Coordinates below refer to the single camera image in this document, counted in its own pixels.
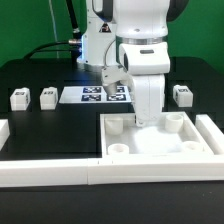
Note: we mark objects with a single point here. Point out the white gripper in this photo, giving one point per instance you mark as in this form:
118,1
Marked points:
146,66

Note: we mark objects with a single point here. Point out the white square tabletop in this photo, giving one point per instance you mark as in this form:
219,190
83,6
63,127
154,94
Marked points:
172,134

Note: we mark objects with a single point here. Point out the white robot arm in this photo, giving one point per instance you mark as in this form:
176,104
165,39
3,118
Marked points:
126,42

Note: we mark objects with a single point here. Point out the white marker sheet with tags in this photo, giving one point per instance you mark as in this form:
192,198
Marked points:
93,94

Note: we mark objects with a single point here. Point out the white U-shaped obstacle fence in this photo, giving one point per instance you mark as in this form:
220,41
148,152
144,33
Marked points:
118,169

